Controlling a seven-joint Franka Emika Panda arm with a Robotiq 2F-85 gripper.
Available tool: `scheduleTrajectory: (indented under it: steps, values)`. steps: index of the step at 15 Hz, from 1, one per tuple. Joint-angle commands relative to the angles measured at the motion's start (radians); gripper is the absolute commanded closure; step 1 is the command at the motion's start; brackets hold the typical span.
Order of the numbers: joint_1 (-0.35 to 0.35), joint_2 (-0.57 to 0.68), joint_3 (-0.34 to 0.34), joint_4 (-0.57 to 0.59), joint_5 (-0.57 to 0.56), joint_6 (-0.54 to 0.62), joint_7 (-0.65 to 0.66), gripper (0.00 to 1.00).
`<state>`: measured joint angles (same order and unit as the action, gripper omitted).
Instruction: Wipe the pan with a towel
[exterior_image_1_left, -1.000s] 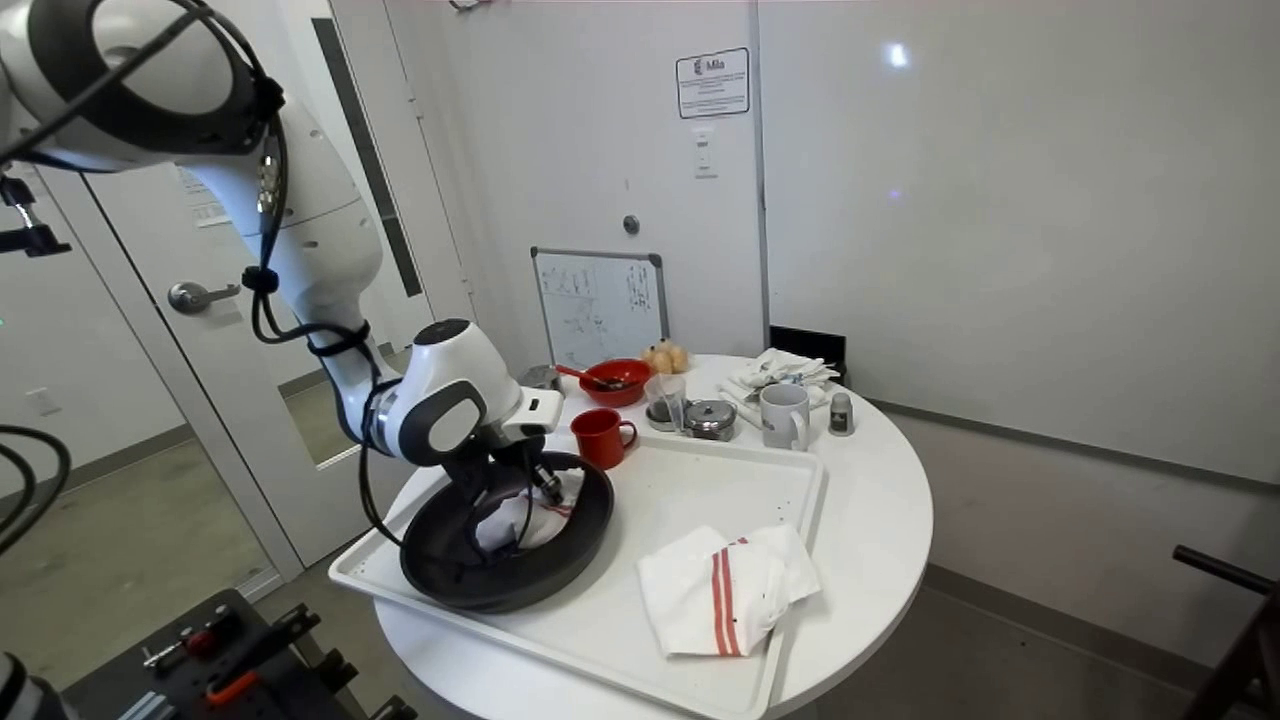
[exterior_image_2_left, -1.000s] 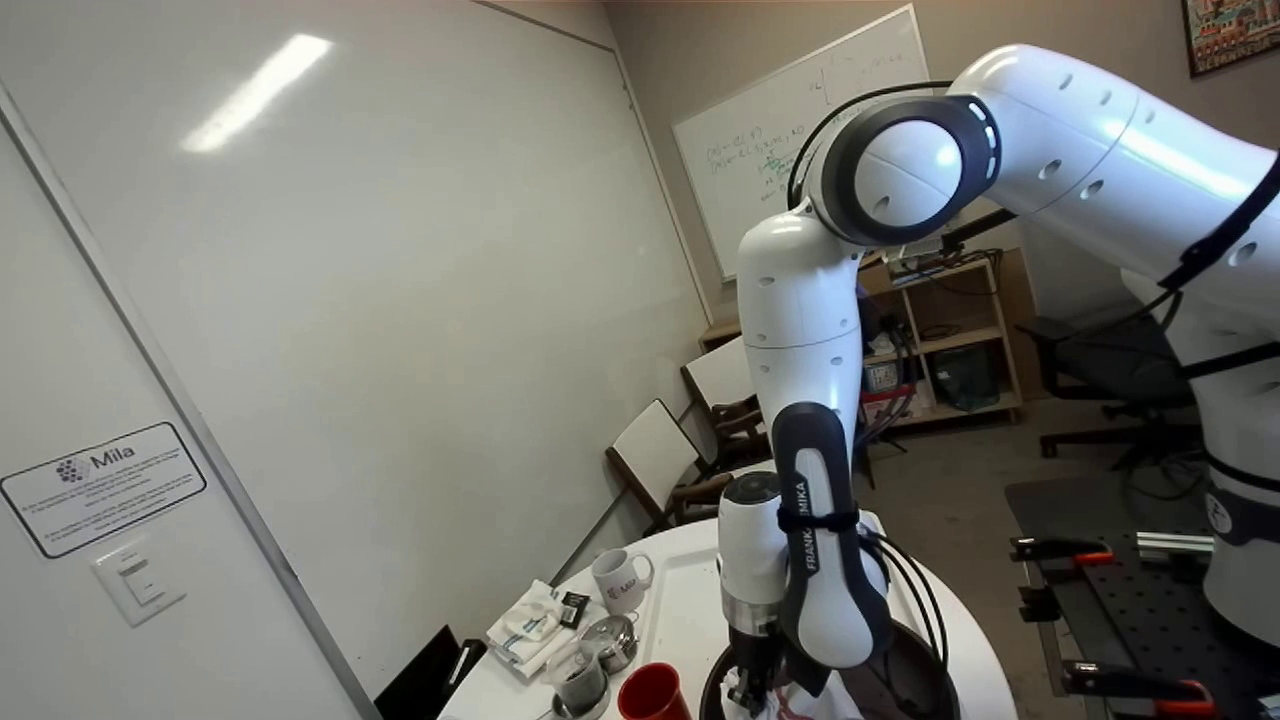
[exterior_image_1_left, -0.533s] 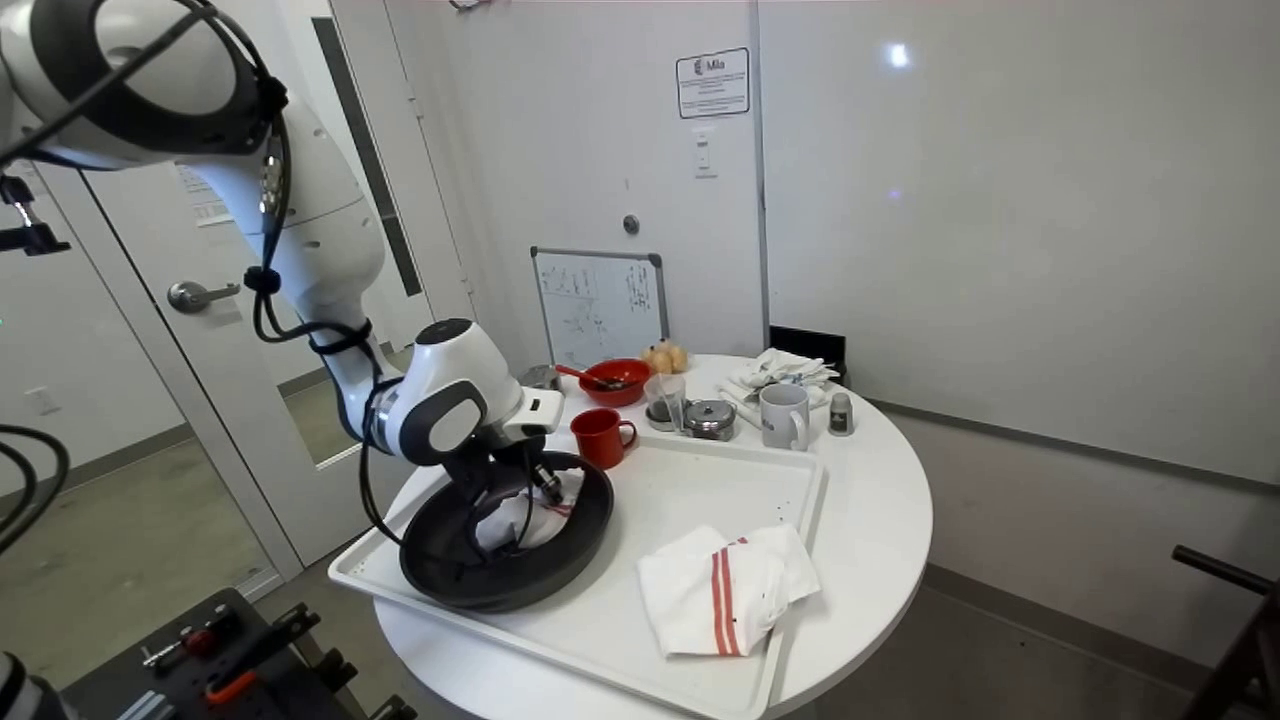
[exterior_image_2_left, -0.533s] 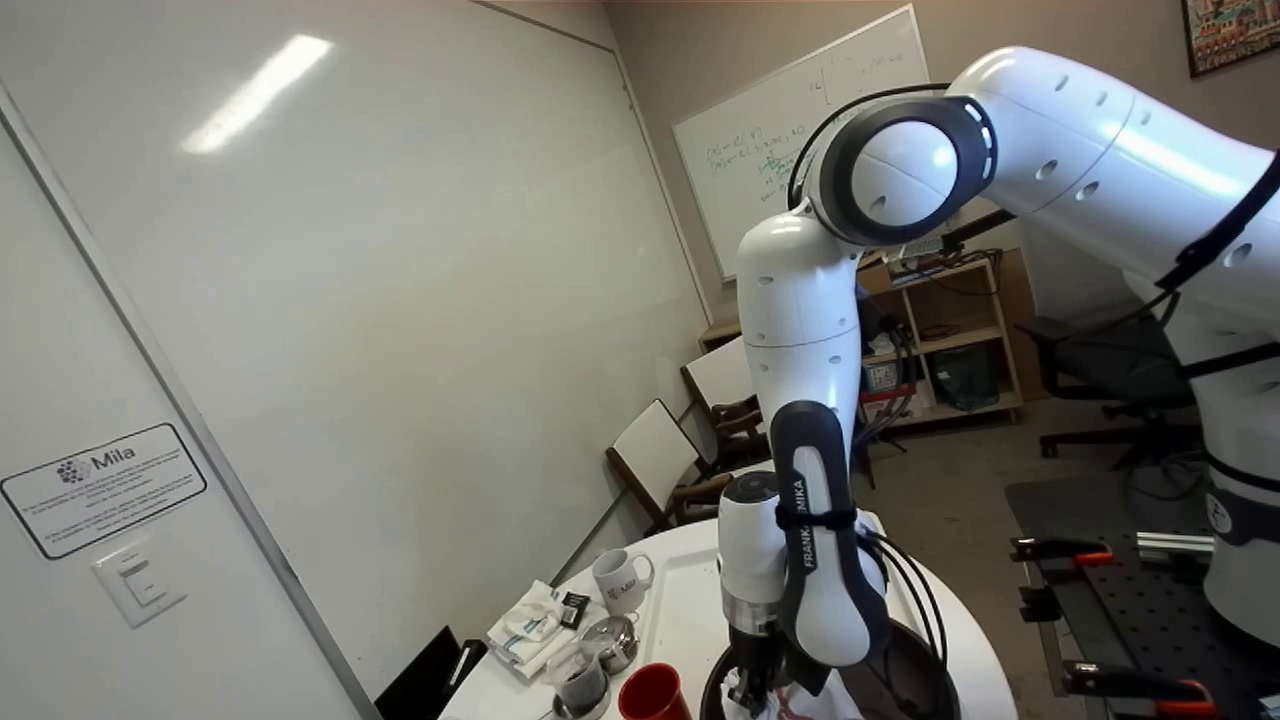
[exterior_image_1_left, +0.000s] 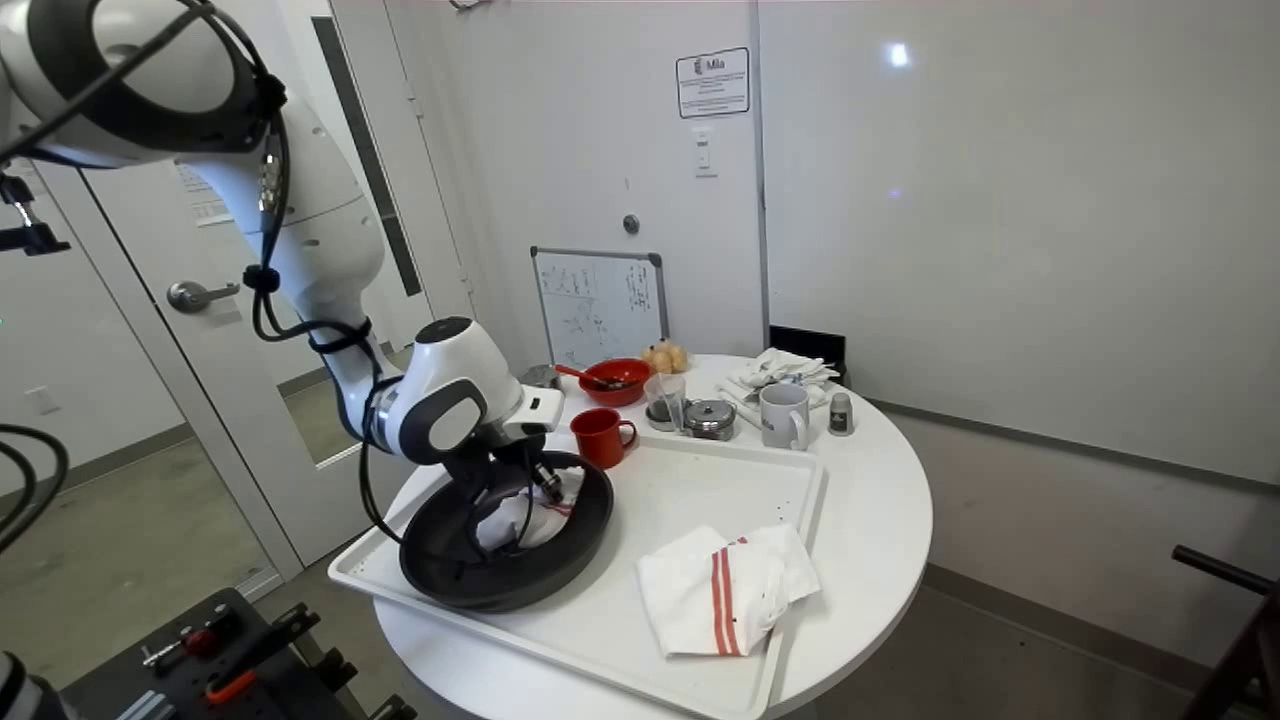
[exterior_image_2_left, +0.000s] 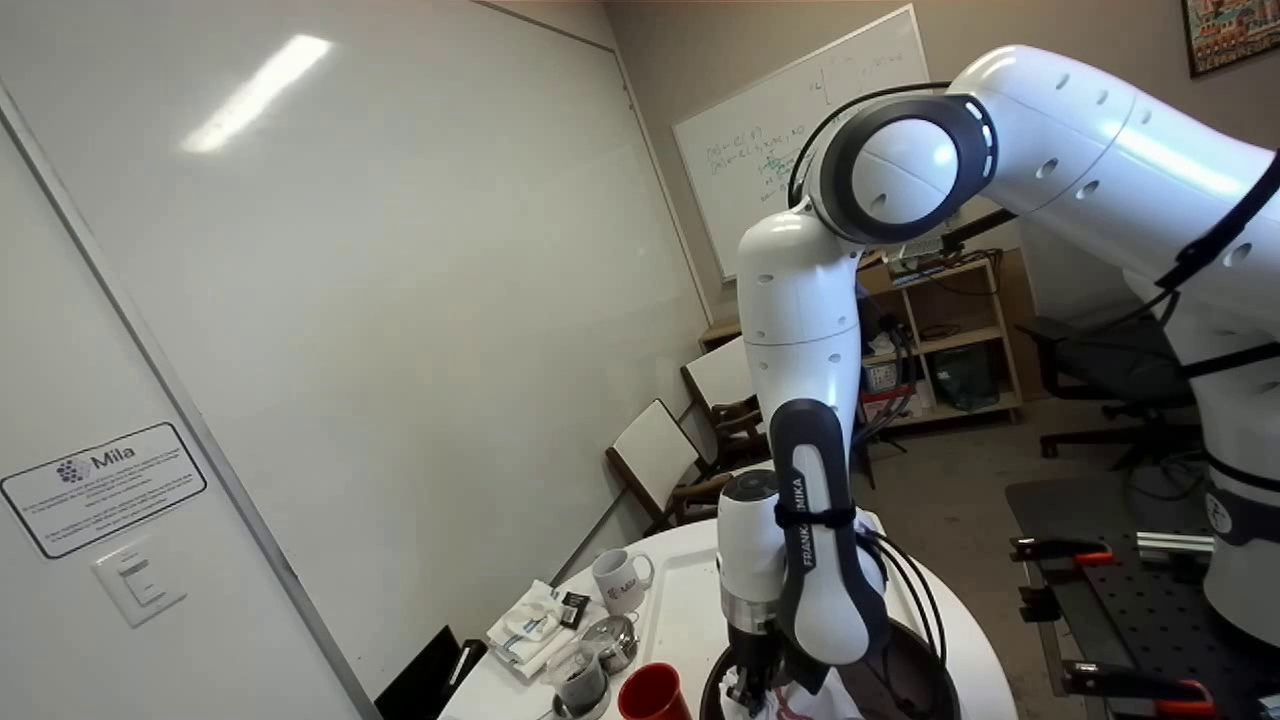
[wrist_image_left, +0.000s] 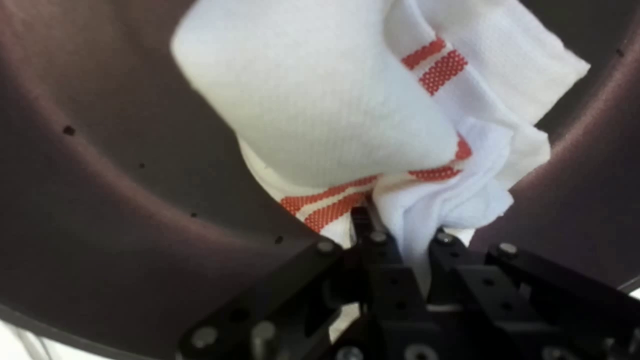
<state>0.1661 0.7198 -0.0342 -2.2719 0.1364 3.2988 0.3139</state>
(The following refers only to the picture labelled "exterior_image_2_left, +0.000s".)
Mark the black office chair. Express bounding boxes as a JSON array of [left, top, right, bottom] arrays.
[[1024, 314, 1205, 474]]

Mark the white wall sign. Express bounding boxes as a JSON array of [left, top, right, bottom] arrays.
[[0, 419, 213, 563]]

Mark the large wall whiteboard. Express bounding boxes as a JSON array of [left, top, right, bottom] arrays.
[[0, 0, 711, 720]]

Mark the black frying pan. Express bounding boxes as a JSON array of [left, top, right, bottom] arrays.
[[701, 618, 968, 720]]

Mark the framed wall picture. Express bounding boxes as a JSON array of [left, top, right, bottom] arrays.
[[1182, 0, 1280, 79]]

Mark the silver metal bar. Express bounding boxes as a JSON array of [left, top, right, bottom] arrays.
[[1132, 529, 1215, 562]]

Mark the white plastic tray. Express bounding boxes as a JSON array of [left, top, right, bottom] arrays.
[[637, 526, 754, 720]]

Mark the clear drinking glass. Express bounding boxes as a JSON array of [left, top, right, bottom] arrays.
[[578, 612, 640, 678]]

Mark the red mug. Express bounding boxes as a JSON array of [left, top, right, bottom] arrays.
[[611, 662, 691, 720]]

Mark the white mug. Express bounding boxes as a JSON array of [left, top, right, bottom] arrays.
[[587, 544, 659, 618]]

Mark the small white wall label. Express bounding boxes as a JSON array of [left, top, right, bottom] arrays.
[[94, 536, 188, 634]]

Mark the chair with white back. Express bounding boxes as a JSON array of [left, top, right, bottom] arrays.
[[603, 398, 754, 526], [681, 331, 772, 451]]

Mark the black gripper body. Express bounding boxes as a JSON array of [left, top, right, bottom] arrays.
[[730, 612, 801, 704]]

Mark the whiteboard with green writing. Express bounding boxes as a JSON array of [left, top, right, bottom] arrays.
[[674, 0, 937, 286]]

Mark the black clamp orange handle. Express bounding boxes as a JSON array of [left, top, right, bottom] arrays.
[[1009, 533, 1125, 576], [1058, 655, 1225, 720]]

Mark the round metal tin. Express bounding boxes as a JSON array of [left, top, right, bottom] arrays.
[[551, 653, 617, 720]]

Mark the wooden shelf unit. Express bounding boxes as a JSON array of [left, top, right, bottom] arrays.
[[857, 254, 1032, 431]]

